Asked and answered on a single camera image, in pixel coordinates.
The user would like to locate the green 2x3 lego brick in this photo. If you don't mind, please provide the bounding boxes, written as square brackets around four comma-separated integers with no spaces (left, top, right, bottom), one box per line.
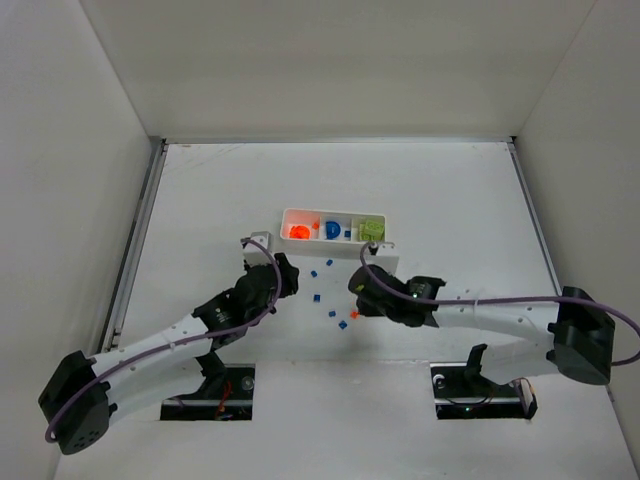
[358,220,385,242]

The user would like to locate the orange round lego piece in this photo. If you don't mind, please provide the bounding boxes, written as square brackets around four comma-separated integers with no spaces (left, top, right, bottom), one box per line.
[288,225,312,240]

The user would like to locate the blue round lego piece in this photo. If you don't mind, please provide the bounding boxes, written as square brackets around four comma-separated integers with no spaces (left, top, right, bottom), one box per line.
[325,221,342,240]

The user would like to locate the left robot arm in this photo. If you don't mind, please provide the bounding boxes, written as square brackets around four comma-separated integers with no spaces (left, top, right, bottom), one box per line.
[38,253,299,455]

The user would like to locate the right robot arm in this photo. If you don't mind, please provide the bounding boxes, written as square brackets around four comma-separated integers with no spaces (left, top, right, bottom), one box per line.
[348,264,615,385]

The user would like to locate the white three-compartment tray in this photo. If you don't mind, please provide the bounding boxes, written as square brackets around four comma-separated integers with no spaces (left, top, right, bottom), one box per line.
[280,208,387,256]

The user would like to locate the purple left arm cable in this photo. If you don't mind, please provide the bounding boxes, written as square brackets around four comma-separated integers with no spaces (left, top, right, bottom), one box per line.
[44,238,284,444]

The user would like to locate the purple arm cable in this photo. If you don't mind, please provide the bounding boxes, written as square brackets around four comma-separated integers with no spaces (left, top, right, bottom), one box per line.
[44,238,284,444]
[359,242,640,368]

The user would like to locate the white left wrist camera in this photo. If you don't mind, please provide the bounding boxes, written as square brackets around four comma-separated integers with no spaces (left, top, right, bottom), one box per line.
[241,231,273,267]

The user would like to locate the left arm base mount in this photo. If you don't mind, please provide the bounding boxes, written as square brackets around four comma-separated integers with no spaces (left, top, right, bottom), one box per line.
[159,362,256,422]

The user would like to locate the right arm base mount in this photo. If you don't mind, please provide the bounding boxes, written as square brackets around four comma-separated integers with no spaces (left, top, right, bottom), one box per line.
[430,344,538,421]

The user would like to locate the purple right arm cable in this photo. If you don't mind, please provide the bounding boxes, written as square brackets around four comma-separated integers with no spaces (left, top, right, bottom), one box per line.
[359,242,640,368]

